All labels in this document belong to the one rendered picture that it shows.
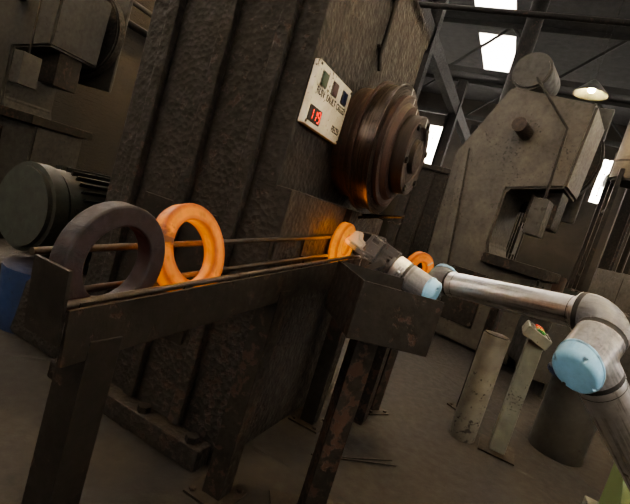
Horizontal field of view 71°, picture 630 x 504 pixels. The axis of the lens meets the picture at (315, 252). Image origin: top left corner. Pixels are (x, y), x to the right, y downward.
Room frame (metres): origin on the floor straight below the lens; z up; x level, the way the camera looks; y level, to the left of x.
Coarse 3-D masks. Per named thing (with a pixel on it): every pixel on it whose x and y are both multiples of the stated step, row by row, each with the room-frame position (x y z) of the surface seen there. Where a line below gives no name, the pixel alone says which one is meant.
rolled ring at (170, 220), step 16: (176, 208) 0.82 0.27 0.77; (192, 208) 0.86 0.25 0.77; (160, 224) 0.80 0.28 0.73; (176, 224) 0.82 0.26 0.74; (192, 224) 0.90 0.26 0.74; (208, 224) 0.90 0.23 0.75; (208, 240) 0.92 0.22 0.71; (208, 256) 0.92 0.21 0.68; (224, 256) 0.94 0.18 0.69; (160, 272) 0.78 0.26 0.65; (176, 272) 0.80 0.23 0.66; (208, 272) 0.89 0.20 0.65
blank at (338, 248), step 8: (344, 224) 1.53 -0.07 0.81; (352, 224) 1.55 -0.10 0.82; (336, 232) 1.50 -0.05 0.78; (344, 232) 1.50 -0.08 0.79; (352, 232) 1.57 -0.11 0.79; (336, 240) 1.49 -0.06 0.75; (344, 240) 1.52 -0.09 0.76; (336, 248) 1.48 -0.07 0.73; (344, 248) 1.59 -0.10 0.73; (328, 256) 1.51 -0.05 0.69; (336, 256) 1.49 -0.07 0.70
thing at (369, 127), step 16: (384, 96) 1.50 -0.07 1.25; (400, 96) 1.55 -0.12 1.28; (368, 112) 1.48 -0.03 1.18; (384, 112) 1.45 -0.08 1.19; (368, 128) 1.46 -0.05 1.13; (368, 144) 1.45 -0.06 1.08; (352, 160) 1.49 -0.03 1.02; (368, 160) 1.45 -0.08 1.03; (352, 176) 1.51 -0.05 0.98; (368, 176) 1.48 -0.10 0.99; (352, 192) 1.56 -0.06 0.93; (368, 192) 1.53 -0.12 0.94; (368, 208) 1.59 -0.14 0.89; (384, 208) 1.75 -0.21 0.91
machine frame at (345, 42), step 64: (192, 0) 1.46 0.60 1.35; (256, 0) 1.37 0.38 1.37; (320, 0) 1.28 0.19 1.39; (384, 0) 1.59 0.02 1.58; (192, 64) 1.44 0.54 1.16; (256, 64) 1.34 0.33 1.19; (384, 64) 1.75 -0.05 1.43; (128, 128) 1.52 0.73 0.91; (192, 128) 1.37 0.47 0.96; (256, 128) 1.28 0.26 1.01; (128, 192) 1.45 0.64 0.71; (192, 192) 1.38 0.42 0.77; (256, 192) 1.29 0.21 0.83; (320, 192) 1.55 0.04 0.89; (128, 256) 1.45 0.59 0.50; (192, 256) 1.35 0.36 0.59; (256, 256) 1.27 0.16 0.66; (320, 320) 1.74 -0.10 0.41; (128, 384) 1.37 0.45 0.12; (192, 384) 1.29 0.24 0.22; (192, 448) 1.22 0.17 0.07
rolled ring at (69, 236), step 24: (96, 216) 0.61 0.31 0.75; (120, 216) 0.64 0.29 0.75; (144, 216) 0.68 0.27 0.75; (72, 240) 0.58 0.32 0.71; (96, 240) 0.62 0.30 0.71; (144, 240) 0.71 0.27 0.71; (72, 264) 0.59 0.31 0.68; (144, 264) 0.72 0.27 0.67; (72, 288) 0.60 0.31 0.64; (120, 288) 0.71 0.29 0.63
